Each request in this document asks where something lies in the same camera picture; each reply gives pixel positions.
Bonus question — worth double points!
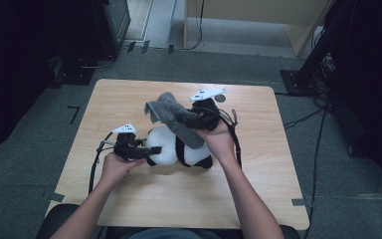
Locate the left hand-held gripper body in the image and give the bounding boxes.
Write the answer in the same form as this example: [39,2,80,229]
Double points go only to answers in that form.
[111,122,141,162]

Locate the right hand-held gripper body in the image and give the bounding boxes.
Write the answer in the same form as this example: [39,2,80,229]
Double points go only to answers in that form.
[186,87,229,131]

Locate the grey towel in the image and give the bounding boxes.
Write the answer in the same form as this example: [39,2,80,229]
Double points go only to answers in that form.
[143,91,207,150]

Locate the panda plush toy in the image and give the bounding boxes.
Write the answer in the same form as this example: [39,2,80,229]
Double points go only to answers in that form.
[141,123,215,170]

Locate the person's left hand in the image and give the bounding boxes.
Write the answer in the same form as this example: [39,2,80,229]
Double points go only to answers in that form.
[99,151,147,191]

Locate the person's right hand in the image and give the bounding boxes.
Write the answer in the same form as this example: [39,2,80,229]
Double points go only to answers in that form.
[192,119,237,164]

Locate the black angled floor tape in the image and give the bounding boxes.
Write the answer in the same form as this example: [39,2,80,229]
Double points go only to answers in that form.
[67,105,82,125]

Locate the person's dark clothing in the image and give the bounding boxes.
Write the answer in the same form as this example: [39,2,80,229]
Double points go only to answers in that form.
[103,226,247,239]

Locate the black floor plate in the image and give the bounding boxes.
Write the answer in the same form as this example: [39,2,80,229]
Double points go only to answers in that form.
[50,56,96,88]

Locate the light wooden cabinet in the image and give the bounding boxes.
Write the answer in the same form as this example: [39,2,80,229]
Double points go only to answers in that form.
[183,0,333,58]

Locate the black metal stand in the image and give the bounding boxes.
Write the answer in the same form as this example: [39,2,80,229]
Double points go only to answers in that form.
[280,0,351,98]

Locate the dark cabinet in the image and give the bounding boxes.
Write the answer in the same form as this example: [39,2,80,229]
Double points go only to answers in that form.
[91,0,132,61]

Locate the right hand-held gripper cable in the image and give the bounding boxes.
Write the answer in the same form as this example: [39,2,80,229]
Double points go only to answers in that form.
[216,107,244,169]

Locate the hand-held gripper cable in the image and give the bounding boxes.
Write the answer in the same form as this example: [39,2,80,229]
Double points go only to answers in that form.
[216,107,244,169]
[88,130,116,196]

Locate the left hand-held gripper cable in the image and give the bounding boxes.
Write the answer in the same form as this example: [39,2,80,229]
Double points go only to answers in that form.
[88,130,116,196]

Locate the black hanging cable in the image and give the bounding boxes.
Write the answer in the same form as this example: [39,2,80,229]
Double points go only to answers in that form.
[178,0,205,52]

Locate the short black floor cable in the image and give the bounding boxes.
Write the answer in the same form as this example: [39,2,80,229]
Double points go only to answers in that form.
[283,107,326,131]

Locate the long black floor cable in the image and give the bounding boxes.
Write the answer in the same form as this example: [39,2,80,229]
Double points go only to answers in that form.
[301,99,329,239]

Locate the tangle of cables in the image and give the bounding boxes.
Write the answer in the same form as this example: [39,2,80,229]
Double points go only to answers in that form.
[311,52,336,95]

